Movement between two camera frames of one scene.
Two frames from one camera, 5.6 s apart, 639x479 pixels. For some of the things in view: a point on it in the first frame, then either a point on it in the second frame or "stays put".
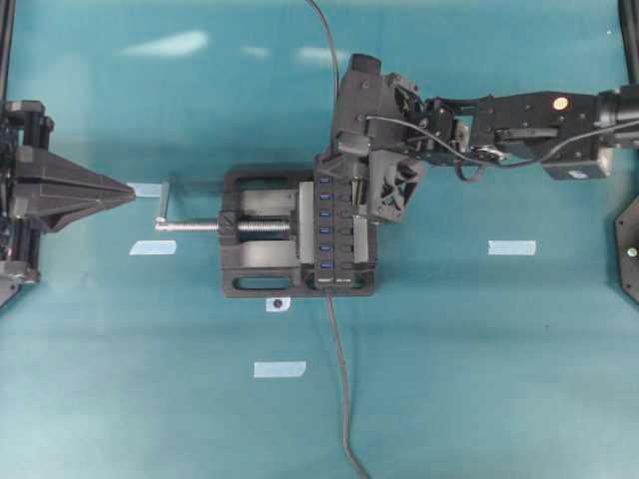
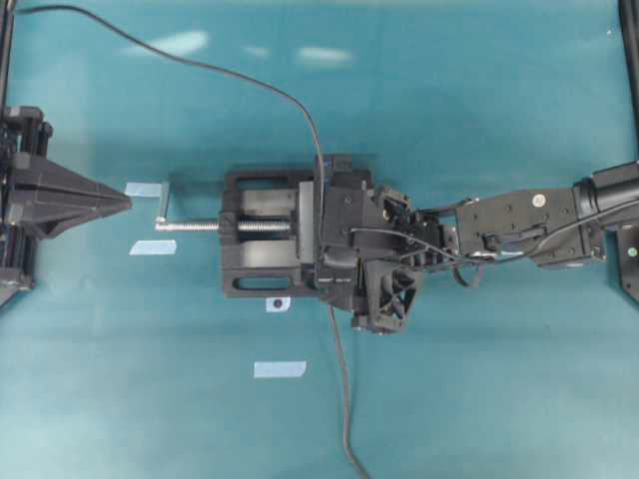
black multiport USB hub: (332, 224) stays put
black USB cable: (335, 76) to (194, 63)
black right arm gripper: (370, 115) to (361, 223)
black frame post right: (629, 18) stays put
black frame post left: (7, 14) stays put
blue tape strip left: (154, 247) stays put
